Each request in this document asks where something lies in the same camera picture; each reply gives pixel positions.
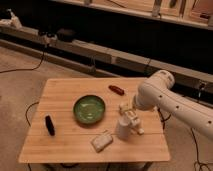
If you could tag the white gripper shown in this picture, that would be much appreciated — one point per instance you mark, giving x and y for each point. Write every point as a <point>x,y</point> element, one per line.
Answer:
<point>127,110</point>

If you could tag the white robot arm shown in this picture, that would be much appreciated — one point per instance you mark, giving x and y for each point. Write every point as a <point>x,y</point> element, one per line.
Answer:
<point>155,91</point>

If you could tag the red sausage-shaped object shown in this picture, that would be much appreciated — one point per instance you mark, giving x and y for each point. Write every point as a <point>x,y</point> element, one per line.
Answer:
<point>116,90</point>

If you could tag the green bowl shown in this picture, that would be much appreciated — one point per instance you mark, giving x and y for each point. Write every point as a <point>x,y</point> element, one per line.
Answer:
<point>89,109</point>

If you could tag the wooden table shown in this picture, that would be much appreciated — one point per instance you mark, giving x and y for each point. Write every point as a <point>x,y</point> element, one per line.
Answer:
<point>72,142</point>

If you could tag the black marker-like object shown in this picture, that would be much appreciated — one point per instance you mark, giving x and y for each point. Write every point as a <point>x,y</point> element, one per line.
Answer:
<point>49,125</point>

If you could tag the black device on ledge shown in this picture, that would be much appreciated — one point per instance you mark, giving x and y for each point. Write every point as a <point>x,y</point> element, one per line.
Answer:
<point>66,35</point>

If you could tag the white object on ledge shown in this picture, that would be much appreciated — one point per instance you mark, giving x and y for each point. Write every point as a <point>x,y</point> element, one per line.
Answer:
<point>13,21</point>

